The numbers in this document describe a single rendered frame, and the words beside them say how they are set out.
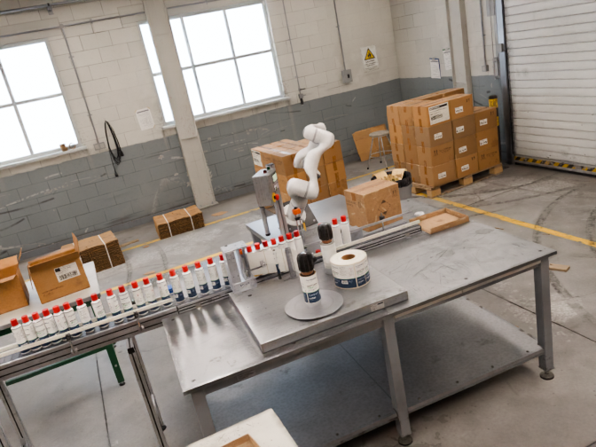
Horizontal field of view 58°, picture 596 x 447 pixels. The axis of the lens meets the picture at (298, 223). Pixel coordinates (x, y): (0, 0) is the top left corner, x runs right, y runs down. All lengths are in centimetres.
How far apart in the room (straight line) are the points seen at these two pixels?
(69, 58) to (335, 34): 412
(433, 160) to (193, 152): 369
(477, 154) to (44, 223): 605
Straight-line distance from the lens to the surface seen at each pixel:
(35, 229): 855
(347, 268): 287
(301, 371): 355
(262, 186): 320
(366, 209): 369
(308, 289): 274
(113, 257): 705
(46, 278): 421
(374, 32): 978
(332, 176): 691
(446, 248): 338
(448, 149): 699
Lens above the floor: 218
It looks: 18 degrees down
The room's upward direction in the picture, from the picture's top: 12 degrees counter-clockwise
